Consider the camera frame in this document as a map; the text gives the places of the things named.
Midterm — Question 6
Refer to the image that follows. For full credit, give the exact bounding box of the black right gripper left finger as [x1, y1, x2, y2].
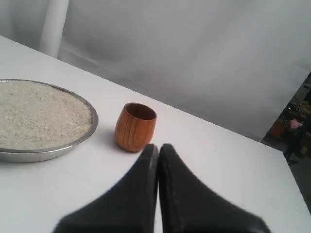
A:
[54, 144, 159, 233]

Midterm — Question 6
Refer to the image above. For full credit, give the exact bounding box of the round metal rice tray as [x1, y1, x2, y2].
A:
[0, 79, 99, 163]

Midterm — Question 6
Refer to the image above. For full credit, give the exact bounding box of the white vertical pole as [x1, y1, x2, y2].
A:
[38, 0, 69, 58]

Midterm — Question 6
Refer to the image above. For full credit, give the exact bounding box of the brown wooden cup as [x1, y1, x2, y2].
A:
[114, 102, 157, 152]

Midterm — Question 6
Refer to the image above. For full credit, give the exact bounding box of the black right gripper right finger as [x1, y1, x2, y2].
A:
[158, 144, 270, 233]

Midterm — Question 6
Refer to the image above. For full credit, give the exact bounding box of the white backdrop sheet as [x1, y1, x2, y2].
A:
[0, 0, 311, 141]

